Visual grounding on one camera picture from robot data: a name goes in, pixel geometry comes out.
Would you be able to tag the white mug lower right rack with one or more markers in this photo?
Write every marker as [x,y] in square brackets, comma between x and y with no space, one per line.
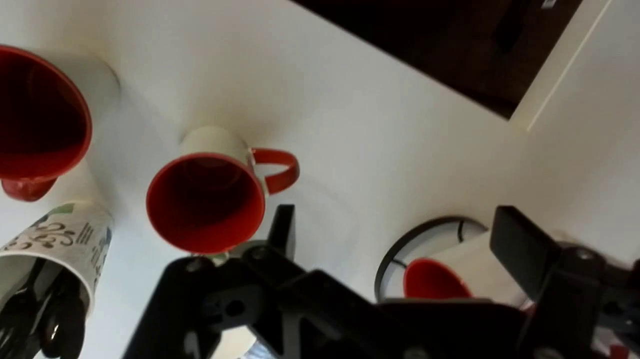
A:
[462,272]

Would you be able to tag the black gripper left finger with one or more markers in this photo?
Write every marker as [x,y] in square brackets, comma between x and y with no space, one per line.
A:
[282,230]

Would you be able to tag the brown wooden cabinet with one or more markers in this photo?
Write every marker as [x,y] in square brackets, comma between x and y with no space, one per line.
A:
[487,50]

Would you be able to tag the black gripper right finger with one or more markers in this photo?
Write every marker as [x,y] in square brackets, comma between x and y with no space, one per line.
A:
[527,252]

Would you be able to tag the paper cup with black cutlery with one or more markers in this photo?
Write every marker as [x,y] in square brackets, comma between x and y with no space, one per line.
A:
[74,236]

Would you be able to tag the white mug holding cup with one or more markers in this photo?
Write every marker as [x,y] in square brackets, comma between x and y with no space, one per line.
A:
[50,102]

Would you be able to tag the black mug tree rack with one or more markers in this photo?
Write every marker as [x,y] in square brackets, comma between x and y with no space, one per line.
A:
[423,240]

